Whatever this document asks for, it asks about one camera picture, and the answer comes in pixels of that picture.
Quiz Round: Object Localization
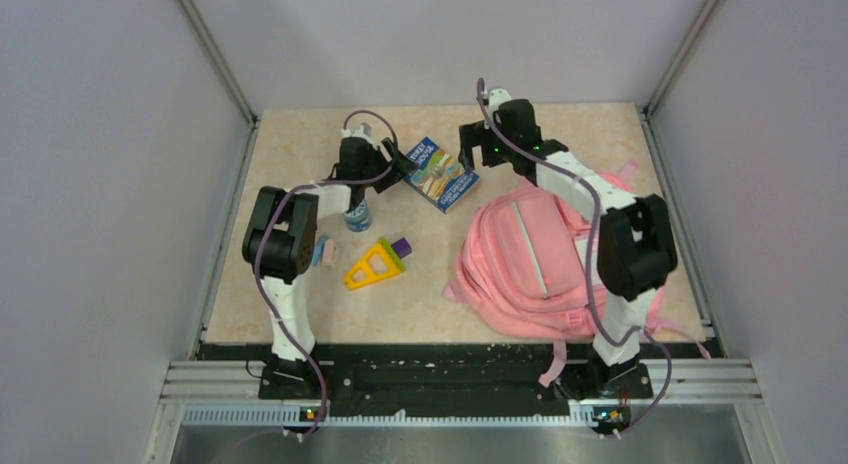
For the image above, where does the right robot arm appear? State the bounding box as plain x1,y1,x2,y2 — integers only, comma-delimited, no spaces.
460,87,678,396

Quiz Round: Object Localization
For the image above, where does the pink backpack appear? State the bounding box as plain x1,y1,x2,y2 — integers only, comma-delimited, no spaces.
442,159,713,389

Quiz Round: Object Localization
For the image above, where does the metal frame rail right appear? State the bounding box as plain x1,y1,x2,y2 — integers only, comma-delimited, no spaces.
639,0,725,320

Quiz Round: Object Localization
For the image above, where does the yellow triangle ruler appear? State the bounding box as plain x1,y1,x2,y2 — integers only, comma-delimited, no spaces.
343,241,406,291

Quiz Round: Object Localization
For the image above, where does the blue treehouse book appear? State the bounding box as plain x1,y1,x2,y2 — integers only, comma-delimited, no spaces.
404,137,479,213

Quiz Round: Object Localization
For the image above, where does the green strip block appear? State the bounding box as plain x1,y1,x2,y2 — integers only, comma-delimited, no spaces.
377,237,403,268

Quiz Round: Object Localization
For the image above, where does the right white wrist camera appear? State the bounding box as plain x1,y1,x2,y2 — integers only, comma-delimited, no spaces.
483,87,513,113

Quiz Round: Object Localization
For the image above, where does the purple cube block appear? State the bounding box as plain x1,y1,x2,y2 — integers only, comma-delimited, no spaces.
391,238,412,259

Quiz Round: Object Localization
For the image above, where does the blue correction tape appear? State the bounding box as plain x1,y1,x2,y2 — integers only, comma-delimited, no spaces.
311,234,329,267

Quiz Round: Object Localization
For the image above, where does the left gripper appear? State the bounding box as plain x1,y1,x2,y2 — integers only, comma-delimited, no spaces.
358,137,418,193

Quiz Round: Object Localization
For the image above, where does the metal frame rail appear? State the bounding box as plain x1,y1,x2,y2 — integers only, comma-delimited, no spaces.
174,0,259,359
639,0,725,320

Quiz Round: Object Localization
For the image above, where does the metal frame rail left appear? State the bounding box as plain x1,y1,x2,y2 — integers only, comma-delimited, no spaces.
174,0,259,359

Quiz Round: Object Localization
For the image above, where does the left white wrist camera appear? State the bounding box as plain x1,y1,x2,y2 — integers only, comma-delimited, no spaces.
341,122,372,142

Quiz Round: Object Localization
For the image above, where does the blue round jar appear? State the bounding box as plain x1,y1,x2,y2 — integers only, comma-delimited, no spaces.
344,201,372,232

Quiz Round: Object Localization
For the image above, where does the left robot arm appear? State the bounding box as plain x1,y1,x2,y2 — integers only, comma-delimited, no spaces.
241,130,413,400

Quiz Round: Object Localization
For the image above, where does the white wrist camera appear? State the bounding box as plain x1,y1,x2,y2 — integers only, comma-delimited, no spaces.
341,122,372,142
483,87,513,113

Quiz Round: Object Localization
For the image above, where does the black base bar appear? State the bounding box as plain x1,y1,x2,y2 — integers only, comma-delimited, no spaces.
198,340,723,419

